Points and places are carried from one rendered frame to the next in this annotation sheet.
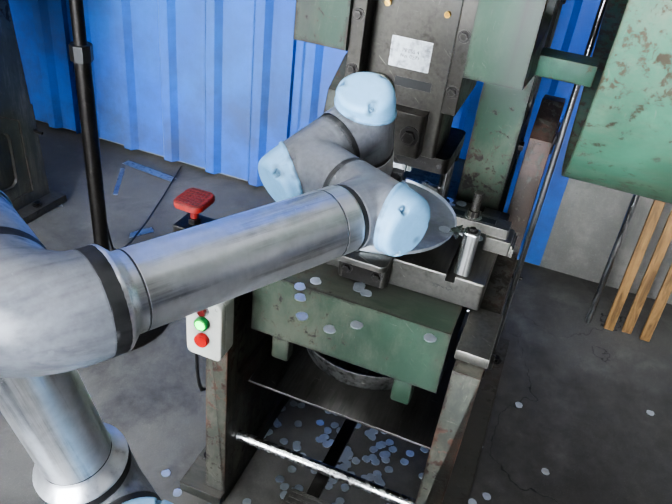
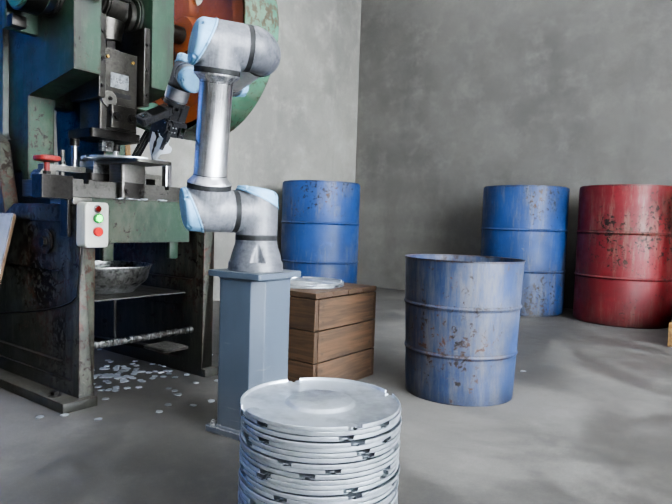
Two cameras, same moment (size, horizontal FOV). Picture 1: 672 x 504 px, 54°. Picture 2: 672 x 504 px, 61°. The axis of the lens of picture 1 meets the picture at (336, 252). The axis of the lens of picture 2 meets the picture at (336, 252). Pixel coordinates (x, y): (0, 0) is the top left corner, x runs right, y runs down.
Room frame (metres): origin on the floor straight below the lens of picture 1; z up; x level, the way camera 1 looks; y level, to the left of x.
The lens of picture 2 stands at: (-0.29, 1.61, 0.59)
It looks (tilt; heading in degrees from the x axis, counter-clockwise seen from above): 3 degrees down; 289
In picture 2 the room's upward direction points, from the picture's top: 2 degrees clockwise
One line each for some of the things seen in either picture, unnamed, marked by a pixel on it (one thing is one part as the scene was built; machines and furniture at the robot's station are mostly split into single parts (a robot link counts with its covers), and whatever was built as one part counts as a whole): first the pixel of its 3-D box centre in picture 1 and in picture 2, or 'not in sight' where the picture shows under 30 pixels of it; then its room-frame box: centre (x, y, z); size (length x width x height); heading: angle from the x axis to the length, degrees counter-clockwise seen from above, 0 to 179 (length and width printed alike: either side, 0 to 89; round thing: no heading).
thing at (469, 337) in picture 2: not in sight; (460, 324); (-0.07, -0.47, 0.24); 0.42 x 0.42 x 0.48
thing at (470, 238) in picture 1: (467, 250); (166, 173); (1.02, -0.24, 0.75); 0.03 x 0.03 x 0.10; 73
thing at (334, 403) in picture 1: (368, 355); (102, 291); (1.21, -0.11, 0.31); 0.43 x 0.42 x 0.01; 73
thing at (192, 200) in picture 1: (194, 213); (46, 168); (1.08, 0.28, 0.72); 0.07 x 0.06 x 0.08; 163
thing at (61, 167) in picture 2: not in sight; (59, 164); (1.25, 0.05, 0.76); 0.17 x 0.06 x 0.10; 73
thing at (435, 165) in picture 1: (405, 145); (104, 140); (1.20, -0.11, 0.86); 0.20 x 0.16 x 0.05; 73
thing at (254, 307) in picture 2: not in sight; (253, 349); (0.43, 0.17, 0.23); 0.19 x 0.19 x 0.45; 77
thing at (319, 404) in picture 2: not in sight; (320, 401); (0.06, 0.64, 0.26); 0.29 x 0.29 x 0.01
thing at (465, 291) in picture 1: (390, 228); (104, 191); (1.20, -0.11, 0.68); 0.45 x 0.30 x 0.06; 73
